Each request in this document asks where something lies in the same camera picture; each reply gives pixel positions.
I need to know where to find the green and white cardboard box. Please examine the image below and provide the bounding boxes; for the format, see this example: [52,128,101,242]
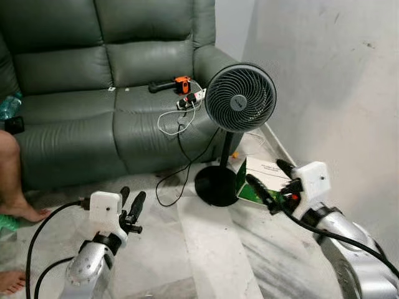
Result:
[236,157,294,206]

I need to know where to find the white power strip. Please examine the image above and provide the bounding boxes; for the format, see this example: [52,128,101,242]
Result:
[176,89,206,112]

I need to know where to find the person's bare lower leg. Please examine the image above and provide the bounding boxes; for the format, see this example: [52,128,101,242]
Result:
[0,131,52,223]

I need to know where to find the green plastic floor item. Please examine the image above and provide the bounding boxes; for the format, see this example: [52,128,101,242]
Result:
[0,214,19,234]

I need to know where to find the orange and black power tool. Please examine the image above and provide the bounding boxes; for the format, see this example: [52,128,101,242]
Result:
[148,76,192,95]

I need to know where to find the person's bare foot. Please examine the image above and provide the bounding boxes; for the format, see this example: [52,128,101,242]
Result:
[0,269,27,295]

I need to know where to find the small black flat device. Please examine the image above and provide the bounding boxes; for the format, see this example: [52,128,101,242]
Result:
[3,116,24,135]

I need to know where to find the dark green leather sofa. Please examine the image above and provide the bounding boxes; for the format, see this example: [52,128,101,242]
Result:
[0,0,247,191]

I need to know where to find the clear teal plastic bottle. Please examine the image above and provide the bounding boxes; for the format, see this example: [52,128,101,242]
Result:
[0,92,22,120]

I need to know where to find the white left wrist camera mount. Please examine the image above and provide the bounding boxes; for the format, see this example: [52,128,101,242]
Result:
[89,191,123,237]

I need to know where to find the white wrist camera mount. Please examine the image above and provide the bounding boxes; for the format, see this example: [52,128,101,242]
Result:
[89,191,123,237]
[293,161,330,216]

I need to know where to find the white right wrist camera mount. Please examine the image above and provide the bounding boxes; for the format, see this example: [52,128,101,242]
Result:
[293,161,330,216]

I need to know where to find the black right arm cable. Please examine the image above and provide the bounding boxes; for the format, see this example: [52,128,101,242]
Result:
[269,199,399,278]

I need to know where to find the black fan power cord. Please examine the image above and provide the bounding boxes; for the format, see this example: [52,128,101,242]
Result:
[155,115,220,207]

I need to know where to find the thin white cable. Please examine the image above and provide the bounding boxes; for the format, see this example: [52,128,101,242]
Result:
[157,100,201,136]

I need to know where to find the black standing pedestal fan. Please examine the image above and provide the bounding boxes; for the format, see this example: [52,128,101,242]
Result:
[195,62,277,207]

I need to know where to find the long black left arm cable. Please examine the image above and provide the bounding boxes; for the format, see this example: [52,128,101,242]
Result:
[25,198,91,299]

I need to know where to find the short black left arm cable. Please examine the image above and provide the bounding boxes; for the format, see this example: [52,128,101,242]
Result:
[33,257,75,299]

